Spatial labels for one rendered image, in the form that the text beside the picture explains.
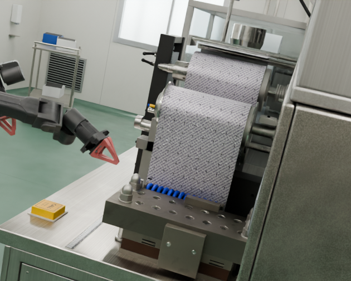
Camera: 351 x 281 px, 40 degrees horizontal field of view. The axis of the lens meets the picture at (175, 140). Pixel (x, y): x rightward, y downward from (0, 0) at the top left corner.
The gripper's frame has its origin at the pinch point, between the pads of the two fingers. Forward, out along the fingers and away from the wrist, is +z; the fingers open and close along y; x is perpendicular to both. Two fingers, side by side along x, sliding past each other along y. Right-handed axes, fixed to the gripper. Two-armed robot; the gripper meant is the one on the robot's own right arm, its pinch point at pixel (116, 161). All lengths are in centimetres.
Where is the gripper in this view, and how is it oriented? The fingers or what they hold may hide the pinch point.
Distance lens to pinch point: 141.6
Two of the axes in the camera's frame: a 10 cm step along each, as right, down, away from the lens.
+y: -2.4, 1.7, -9.6
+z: 7.2, 6.9, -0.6
